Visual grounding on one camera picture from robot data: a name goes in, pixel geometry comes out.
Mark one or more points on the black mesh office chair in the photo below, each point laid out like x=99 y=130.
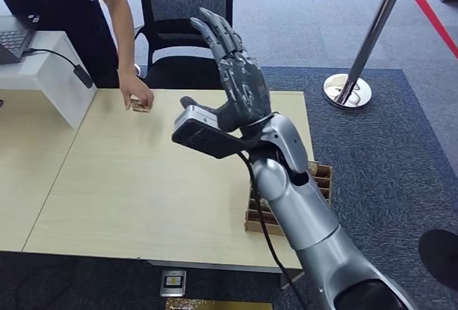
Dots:
x=179 y=73

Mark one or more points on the person's forearm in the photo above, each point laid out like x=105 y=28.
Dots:
x=121 y=33

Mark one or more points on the red barrier belt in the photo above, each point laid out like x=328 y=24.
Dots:
x=429 y=16

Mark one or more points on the person's hand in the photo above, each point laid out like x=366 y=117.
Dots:
x=134 y=87

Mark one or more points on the white desk riser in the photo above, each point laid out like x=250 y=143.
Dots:
x=53 y=78

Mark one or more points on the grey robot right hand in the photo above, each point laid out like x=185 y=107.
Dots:
x=245 y=87

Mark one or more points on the brown printed card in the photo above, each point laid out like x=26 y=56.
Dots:
x=314 y=168
x=262 y=205
x=139 y=105

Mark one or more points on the silver floor socket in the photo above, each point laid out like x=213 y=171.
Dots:
x=173 y=283

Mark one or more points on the grey laptop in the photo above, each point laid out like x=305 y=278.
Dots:
x=14 y=40

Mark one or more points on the black and pale wrist camera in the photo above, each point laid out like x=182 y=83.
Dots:
x=204 y=132

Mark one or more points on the black round object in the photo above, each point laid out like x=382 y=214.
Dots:
x=440 y=258

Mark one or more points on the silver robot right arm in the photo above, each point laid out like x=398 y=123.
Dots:
x=308 y=213

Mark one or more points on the wooden slotted card holder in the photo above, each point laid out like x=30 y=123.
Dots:
x=257 y=225

